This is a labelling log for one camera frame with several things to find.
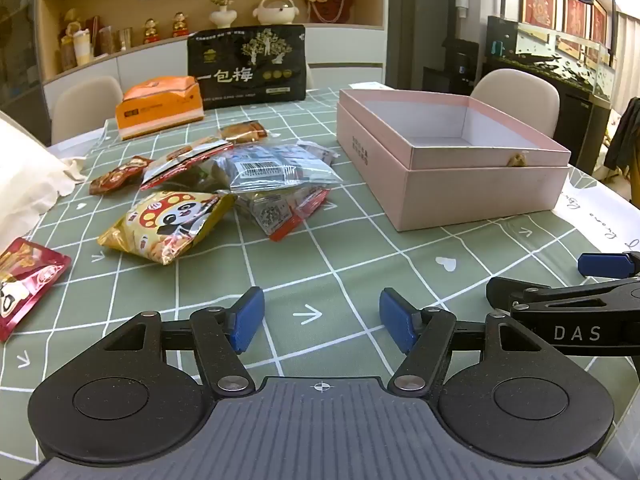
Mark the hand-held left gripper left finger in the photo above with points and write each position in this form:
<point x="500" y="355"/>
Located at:
<point x="247" y="317"/>

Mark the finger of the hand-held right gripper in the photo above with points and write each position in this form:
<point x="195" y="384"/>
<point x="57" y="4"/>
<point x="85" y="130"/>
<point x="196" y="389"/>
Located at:
<point x="510" y="292"/>
<point x="600" y="264"/>

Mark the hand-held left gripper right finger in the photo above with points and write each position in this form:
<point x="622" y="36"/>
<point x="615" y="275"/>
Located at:
<point x="395" y="320"/>

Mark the clear red-edged snack packet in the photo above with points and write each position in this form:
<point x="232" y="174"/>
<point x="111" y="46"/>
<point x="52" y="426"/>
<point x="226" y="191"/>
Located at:
<point x="280" y="212"/>

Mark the yellow panda snack bag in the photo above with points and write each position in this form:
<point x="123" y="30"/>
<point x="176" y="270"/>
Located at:
<point x="170" y="225"/>

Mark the pink cardboard gift box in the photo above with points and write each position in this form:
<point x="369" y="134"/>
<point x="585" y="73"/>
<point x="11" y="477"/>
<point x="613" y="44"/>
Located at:
<point x="450" y="185"/>

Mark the clear packet with barcode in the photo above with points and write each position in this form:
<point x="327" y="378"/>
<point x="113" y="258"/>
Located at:
<point x="275" y="167"/>

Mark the red and white snack packet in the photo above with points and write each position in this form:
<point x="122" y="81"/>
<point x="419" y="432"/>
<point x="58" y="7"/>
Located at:
<point x="180" y="160"/>

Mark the brown pastry packet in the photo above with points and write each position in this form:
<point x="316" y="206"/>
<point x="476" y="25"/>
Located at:
<point x="245" y="131"/>

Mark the red egg snack packet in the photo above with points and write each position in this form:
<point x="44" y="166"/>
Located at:
<point x="117" y="177"/>

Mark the dark red foil snack packet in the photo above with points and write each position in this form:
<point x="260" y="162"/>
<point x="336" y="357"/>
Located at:
<point x="27" y="280"/>

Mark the green checked tablecloth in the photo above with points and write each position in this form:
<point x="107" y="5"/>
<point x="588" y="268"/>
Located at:
<point x="350" y="270"/>

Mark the dark hanging garment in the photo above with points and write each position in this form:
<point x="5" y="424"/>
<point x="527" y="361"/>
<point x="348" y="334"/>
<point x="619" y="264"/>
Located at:
<point x="622" y="135"/>

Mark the beige dining chair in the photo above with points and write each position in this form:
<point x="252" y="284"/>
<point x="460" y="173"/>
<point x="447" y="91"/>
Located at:
<point x="85" y="105"/>
<point x="520" y="95"/>

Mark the glass fish tank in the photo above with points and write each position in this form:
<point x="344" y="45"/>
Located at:
<point x="550" y="55"/>

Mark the orange tissue box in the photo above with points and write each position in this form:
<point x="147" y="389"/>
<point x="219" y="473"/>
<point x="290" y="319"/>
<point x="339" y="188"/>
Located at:
<point x="160" y="107"/>

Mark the black water dispenser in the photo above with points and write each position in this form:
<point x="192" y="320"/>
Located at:
<point x="452" y="67"/>

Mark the white paper sheet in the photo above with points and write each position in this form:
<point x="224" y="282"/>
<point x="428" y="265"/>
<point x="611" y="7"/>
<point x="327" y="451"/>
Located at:
<point x="372" y="86"/>

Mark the large black snack bag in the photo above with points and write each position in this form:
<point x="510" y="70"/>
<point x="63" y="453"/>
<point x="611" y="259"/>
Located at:
<point x="247" y="65"/>

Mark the cream cartoon print tote bag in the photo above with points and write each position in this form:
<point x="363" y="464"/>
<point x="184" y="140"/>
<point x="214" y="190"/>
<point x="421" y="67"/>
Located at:
<point x="25" y="175"/>

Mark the wooden shelf cabinet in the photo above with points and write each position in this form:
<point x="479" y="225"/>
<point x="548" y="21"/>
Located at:
<point x="150" y="60"/>

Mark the golden figurine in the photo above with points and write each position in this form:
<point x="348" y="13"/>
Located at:
<point x="151" y="32"/>
<point x="180" y="25"/>

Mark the white vase with plant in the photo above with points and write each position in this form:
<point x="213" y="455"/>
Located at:
<point x="221" y="12"/>

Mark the white rabbit figure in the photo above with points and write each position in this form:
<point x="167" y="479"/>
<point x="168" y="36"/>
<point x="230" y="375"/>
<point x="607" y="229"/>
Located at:
<point x="274" y="10"/>

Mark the white lidded cup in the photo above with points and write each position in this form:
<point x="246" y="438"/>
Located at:
<point x="83" y="50"/>

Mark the red framed wall pictures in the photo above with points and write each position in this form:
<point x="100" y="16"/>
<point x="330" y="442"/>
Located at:
<point x="540" y="5"/>

